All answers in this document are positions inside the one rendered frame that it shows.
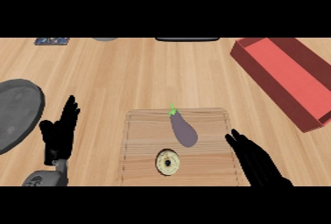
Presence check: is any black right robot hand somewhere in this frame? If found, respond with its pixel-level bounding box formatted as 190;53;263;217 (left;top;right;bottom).
223;129;295;187

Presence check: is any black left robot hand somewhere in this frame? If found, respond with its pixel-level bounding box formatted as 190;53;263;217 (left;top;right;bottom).
38;94;81;167

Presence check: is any wooden cutting board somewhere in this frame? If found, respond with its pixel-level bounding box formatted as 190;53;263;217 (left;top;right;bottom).
118;107;241;187

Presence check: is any pale yellow cupcake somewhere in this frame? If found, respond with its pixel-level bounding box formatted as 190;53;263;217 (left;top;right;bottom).
155;148;181;177

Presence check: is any red cardboard box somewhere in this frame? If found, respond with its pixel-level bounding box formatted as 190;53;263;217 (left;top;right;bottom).
229;38;331;134

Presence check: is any grey round plate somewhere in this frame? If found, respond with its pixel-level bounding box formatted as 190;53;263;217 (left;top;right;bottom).
0;78;47;156

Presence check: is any purple eggplant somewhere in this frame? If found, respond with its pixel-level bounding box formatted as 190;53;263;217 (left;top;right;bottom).
167;102;199;149

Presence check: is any blue patterned flat object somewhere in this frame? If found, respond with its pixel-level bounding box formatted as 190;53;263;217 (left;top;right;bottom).
34;38;71;46

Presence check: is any black flat appliance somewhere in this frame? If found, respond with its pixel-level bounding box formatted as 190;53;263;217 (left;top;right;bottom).
153;38;221;43

